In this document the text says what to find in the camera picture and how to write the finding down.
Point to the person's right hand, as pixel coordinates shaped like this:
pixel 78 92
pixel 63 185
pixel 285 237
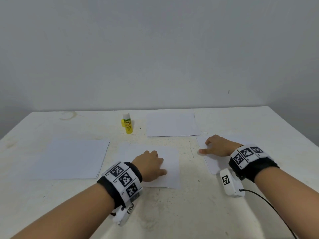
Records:
pixel 222 145

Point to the person's left hand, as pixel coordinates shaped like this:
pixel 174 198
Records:
pixel 148 166

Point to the stack of white paper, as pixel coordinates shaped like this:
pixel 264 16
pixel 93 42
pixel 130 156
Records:
pixel 215 164
pixel 70 157

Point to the glued white paper sheet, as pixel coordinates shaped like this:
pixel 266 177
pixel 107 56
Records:
pixel 172 123
pixel 172 169

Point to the yellow glue stick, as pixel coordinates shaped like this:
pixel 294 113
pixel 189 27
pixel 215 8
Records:
pixel 128 124

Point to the yellow glue cap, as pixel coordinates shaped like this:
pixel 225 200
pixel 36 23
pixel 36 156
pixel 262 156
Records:
pixel 122 123

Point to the person's right forearm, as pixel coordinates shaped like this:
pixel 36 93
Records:
pixel 294 204

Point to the person's left forearm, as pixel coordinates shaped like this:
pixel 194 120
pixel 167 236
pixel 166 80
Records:
pixel 65 216

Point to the black marker wristband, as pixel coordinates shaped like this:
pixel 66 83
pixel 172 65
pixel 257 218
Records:
pixel 253 162
pixel 120 184

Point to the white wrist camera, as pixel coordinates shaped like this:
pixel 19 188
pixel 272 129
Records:
pixel 232 182
pixel 123 212

